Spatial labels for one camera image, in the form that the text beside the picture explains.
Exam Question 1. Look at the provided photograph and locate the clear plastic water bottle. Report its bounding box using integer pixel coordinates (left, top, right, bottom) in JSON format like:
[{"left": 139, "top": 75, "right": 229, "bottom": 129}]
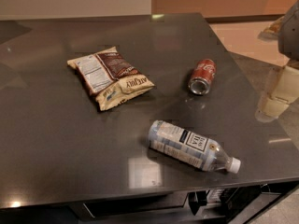
[{"left": 148, "top": 120, "right": 241, "bottom": 174}]

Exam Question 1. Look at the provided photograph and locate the dark drawer unit under table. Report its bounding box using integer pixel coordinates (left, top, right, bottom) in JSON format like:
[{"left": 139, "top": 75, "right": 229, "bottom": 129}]
[{"left": 69, "top": 181, "right": 298, "bottom": 224}]

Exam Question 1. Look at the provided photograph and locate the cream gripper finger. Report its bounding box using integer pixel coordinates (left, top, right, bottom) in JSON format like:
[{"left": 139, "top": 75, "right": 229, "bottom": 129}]
[{"left": 255, "top": 66, "right": 299, "bottom": 122}]

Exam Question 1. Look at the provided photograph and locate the red coke can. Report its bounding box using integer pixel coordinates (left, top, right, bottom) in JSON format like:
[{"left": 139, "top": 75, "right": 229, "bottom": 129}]
[{"left": 188, "top": 59, "right": 216, "bottom": 95}]

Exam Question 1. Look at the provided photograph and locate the brown and cream chip bag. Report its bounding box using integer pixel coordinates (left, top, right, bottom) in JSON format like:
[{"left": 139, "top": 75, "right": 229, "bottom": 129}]
[{"left": 67, "top": 47, "right": 154, "bottom": 111}]

